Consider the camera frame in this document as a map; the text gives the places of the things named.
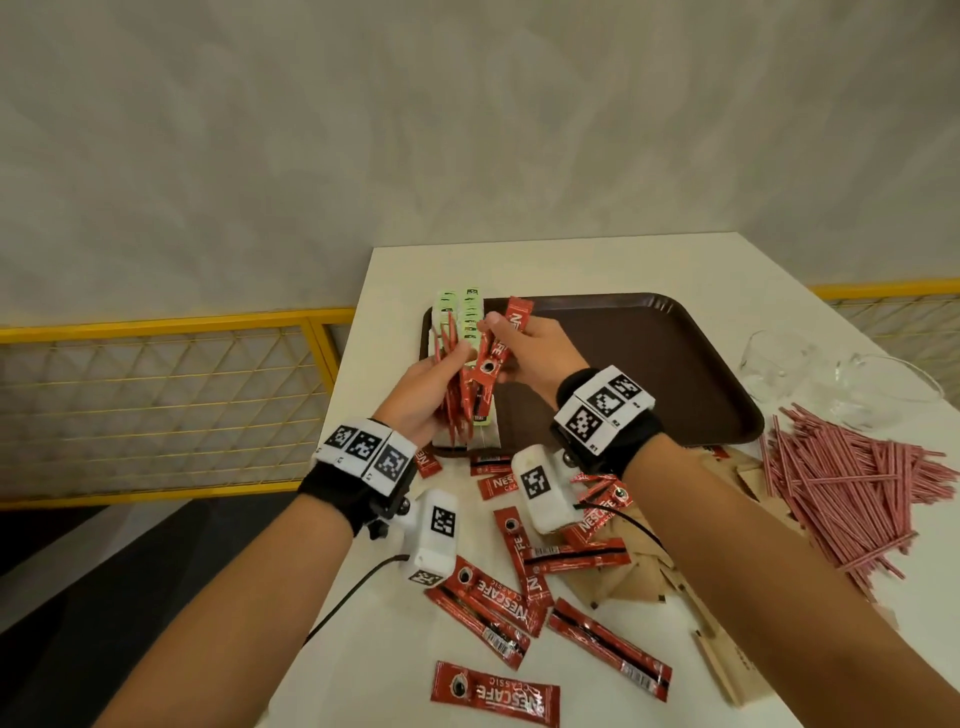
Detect person's right hand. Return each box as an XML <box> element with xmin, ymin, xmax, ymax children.
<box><xmin>477</xmin><ymin>311</ymin><xmax>592</xmax><ymax>410</ymax></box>

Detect person's left hand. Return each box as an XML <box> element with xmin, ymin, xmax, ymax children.
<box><xmin>372</xmin><ymin>341</ymin><xmax>479</xmax><ymax>451</ymax></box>

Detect neat rows of tea bags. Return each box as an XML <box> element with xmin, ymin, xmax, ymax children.
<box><xmin>428</xmin><ymin>284</ymin><xmax>496</xmax><ymax>451</ymax></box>

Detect brown plastic tray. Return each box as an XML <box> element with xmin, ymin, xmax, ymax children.
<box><xmin>419</xmin><ymin>292</ymin><xmax>766</xmax><ymax>459</ymax></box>

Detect pile of red Nescafe sachets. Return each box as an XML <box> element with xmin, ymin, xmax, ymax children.
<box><xmin>412</xmin><ymin>442</ymin><xmax>673</xmax><ymax>728</ymax></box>

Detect clear glass cups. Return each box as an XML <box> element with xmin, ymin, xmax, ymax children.
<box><xmin>738</xmin><ymin>329</ymin><xmax>946</xmax><ymax>433</ymax></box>

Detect pile of brown sugar packets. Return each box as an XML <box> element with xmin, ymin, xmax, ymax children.
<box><xmin>558</xmin><ymin>442</ymin><xmax>901</xmax><ymax>710</ymax></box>

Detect pile of pink stirrer sticks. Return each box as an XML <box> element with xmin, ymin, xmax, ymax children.
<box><xmin>758</xmin><ymin>403</ymin><xmax>960</xmax><ymax>601</ymax></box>

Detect person's right forearm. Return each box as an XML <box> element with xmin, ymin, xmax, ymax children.
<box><xmin>622</xmin><ymin>433</ymin><xmax>960</xmax><ymax>728</ymax></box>

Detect person's left forearm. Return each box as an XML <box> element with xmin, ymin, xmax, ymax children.
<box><xmin>93</xmin><ymin>494</ymin><xmax>354</xmax><ymax>728</ymax></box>

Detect left wristband with marker tiles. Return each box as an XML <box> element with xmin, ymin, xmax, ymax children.
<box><xmin>297</xmin><ymin>418</ymin><xmax>419</xmax><ymax>538</ymax></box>

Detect wristband with marker tiles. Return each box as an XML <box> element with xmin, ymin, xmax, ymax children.
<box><xmin>297</xmin><ymin>418</ymin><xmax>419</xmax><ymax>538</ymax></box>
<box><xmin>551</xmin><ymin>365</ymin><xmax>665</xmax><ymax>481</ymax></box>

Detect right wristband with marker tiles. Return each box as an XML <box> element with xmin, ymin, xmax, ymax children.
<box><xmin>551</xmin><ymin>365</ymin><xmax>665</xmax><ymax>481</ymax></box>

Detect marker cube on right wrist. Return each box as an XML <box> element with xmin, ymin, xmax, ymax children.
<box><xmin>511</xmin><ymin>443</ymin><xmax>586</xmax><ymax>535</ymax></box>

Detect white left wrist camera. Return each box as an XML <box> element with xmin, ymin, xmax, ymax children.
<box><xmin>367</xmin><ymin>488</ymin><xmax>460</xmax><ymax>589</ymax></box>

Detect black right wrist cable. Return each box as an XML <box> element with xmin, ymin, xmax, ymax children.
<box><xmin>573</xmin><ymin>500</ymin><xmax>669</xmax><ymax>556</ymax></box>

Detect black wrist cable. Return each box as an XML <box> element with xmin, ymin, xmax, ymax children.
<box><xmin>302</xmin><ymin>553</ymin><xmax>410</xmax><ymax>648</ymax></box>
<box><xmin>573</xmin><ymin>500</ymin><xmax>669</xmax><ymax>556</ymax></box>

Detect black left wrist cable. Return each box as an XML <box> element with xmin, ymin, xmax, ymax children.
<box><xmin>302</xmin><ymin>553</ymin><xmax>410</xmax><ymax>648</ymax></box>

